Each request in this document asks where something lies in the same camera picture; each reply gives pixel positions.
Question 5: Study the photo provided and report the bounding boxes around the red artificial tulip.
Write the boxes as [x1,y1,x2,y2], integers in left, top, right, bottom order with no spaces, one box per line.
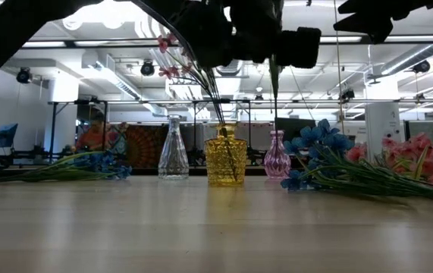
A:
[268,55,282,133]

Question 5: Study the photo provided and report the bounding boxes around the person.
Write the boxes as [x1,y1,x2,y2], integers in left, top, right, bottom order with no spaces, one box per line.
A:
[74,112,107,152]

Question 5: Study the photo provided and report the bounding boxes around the black background metal frame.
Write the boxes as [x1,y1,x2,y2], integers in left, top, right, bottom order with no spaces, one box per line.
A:
[47,97,433,168]

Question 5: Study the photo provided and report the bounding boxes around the pink glass vase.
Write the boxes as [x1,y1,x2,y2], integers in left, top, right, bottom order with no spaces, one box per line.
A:
[263,130,292,180]

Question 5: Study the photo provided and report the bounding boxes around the silver ventilation duct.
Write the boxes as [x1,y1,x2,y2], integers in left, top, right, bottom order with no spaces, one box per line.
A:
[381,43,433,76]

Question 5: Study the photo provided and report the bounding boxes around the black computer monitor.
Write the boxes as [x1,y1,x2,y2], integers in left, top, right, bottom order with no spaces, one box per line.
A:
[275,117,315,145]

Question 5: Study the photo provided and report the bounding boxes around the blue artificial flower bunch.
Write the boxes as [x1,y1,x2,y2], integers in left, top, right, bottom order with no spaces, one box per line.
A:
[280,118,433,204]
[0,150,133,185]

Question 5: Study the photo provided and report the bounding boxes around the clear glass vase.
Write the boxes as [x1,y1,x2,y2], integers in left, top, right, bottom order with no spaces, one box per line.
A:
[158,115,190,180]

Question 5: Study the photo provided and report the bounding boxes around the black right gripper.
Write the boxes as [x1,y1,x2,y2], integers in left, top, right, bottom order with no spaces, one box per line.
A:
[332,0,433,45]

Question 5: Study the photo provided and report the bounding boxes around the yellow glass vase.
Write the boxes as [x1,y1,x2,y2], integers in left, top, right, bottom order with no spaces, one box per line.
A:
[204,123,248,187]

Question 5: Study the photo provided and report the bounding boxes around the thin hanging cord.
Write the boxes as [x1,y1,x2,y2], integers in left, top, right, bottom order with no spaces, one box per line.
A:
[332,0,345,168]

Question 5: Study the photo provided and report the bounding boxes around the white tower unit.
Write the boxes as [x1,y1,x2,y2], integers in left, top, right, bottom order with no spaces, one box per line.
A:
[365,102,402,165]

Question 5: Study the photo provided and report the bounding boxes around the black aluminium table frame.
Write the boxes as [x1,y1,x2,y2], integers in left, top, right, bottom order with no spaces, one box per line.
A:
[0,166,284,177]

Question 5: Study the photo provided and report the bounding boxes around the colourful mandala tapestry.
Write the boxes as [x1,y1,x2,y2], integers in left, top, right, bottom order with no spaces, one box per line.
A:
[104,121,168,168]

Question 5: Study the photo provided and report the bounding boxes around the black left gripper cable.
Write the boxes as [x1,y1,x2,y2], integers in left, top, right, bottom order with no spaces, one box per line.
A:
[131,0,202,58]

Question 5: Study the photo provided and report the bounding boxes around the blue computer monitor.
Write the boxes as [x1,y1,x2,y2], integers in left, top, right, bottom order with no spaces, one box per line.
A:
[0,123,19,149]

